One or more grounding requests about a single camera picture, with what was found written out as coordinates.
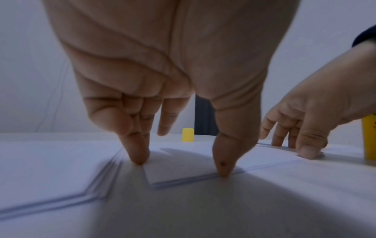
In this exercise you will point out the person's right hand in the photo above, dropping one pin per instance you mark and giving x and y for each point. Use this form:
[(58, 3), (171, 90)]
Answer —
[(329, 102)]

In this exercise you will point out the person's left hand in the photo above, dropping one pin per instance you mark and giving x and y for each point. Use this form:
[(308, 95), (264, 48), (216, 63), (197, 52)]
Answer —
[(176, 51)]

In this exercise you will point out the yellow glue stick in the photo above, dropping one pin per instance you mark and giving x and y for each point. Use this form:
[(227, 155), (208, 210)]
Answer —
[(369, 139)]

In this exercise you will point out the yellow glue stick cap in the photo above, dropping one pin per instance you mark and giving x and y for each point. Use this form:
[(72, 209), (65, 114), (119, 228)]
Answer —
[(188, 135)]

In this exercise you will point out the single white paper sheet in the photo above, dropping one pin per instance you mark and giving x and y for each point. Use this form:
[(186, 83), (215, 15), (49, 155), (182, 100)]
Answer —
[(188, 169)]

